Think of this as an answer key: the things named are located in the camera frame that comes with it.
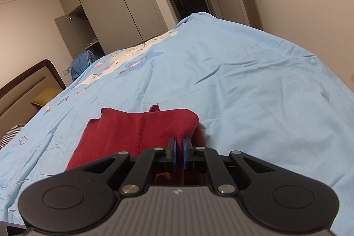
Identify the dark red knit garment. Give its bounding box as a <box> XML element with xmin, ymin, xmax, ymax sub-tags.
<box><xmin>65</xmin><ymin>105</ymin><xmax>205</xmax><ymax>171</ymax></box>

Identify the blue clothing pile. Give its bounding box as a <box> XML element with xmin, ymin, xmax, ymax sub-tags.
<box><xmin>70</xmin><ymin>50</ymin><xmax>97</xmax><ymax>81</ymax></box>

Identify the light blue cartoon duvet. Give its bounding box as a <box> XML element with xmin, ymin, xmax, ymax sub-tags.
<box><xmin>1</xmin><ymin>13</ymin><xmax>353</xmax><ymax>235</ymax></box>

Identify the olive green cushion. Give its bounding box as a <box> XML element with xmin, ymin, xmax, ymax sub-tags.
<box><xmin>31</xmin><ymin>87</ymin><xmax>63</xmax><ymax>108</ymax></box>

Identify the black white checkered pillow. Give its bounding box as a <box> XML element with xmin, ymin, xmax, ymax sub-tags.
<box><xmin>0</xmin><ymin>124</ymin><xmax>25</xmax><ymax>150</ymax></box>

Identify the brown padded bed headboard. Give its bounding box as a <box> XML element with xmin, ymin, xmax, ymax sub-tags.
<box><xmin>0</xmin><ymin>59</ymin><xmax>66</xmax><ymax>136</ymax></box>

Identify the beige built-in wardrobe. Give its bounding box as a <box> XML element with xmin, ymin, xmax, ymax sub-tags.
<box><xmin>55</xmin><ymin>0</ymin><xmax>167</xmax><ymax>58</ymax></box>

